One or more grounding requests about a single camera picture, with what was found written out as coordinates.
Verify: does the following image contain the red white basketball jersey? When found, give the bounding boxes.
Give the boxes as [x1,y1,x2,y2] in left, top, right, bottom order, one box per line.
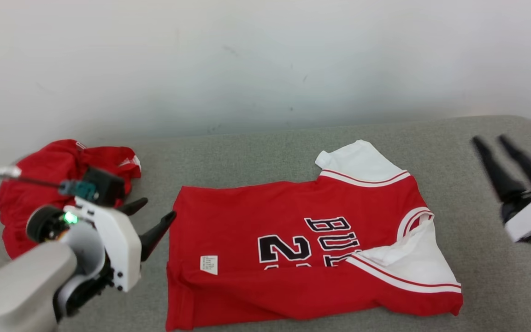
[165,140,463,332]

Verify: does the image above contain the black cable with teal plug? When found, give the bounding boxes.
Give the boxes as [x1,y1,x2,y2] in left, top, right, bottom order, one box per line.
[0,166,98,202]

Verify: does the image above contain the red shorts with white stripes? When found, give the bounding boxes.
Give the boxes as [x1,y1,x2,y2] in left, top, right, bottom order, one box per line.
[0,139,142,260]

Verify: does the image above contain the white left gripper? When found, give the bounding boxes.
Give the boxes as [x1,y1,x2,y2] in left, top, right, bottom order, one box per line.
[26,196,177,293]

